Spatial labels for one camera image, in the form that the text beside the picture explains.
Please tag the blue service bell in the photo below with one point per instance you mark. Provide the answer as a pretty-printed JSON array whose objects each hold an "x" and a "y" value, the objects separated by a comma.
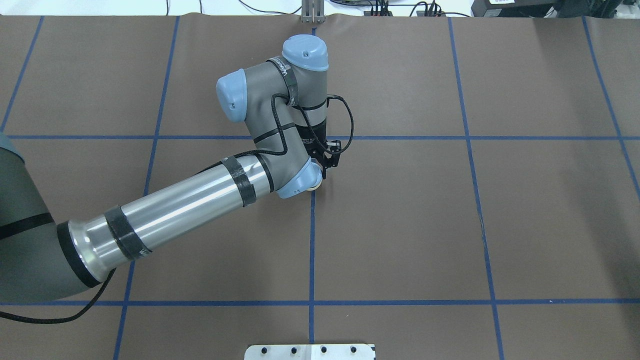
[{"x": 315, "y": 187}]

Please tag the black equipment box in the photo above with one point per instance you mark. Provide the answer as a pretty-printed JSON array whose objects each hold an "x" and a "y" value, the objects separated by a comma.
[{"x": 604, "y": 9}]

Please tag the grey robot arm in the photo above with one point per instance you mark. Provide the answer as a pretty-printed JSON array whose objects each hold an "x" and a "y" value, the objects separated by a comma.
[{"x": 282, "y": 104}]

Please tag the black power strip with plugs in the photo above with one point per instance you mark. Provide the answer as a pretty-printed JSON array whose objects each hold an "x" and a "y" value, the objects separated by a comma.
[{"x": 405, "y": 8}]

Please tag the white metal mounting stand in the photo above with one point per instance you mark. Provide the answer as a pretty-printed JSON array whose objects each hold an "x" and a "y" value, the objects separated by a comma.
[{"x": 327, "y": 351}]

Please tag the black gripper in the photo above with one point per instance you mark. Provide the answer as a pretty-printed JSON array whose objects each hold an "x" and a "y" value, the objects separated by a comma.
[{"x": 311, "y": 135}]

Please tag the metal bracket at table edge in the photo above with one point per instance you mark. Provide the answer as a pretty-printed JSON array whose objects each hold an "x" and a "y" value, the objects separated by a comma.
[{"x": 313, "y": 12}]

